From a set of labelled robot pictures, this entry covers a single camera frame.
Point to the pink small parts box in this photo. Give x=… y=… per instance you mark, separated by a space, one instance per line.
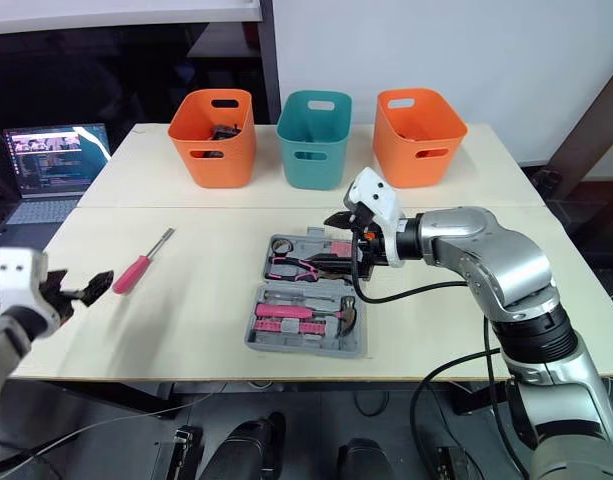
x=342 y=248

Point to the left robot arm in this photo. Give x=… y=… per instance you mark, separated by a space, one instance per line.
x=6 y=345

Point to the grey tool case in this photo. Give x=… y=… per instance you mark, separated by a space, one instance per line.
x=306 y=345

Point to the teal plastic basket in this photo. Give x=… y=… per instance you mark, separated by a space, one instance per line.
x=313 y=165

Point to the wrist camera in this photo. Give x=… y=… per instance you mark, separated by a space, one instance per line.
x=377 y=196
x=16 y=272

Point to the grey laptop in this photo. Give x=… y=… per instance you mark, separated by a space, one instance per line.
x=51 y=160

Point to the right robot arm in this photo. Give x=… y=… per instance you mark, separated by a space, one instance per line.
x=506 y=260

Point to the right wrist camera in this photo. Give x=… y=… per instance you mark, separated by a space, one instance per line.
x=377 y=196

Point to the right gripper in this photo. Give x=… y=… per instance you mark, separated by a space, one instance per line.
x=371 y=250

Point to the orange plastic basket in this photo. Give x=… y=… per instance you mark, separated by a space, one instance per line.
x=221 y=160
x=411 y=160

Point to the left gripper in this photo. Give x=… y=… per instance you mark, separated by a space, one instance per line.
x=56 y=302

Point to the black object in basket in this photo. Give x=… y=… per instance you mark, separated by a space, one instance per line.
x=226 y=132

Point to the black tape roll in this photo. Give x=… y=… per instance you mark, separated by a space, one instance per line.
x=282 y=245

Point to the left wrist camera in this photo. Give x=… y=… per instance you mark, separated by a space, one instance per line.
x=16 y=272

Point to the pink bit holder strip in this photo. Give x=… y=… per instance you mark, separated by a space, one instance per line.
x=266 y=325

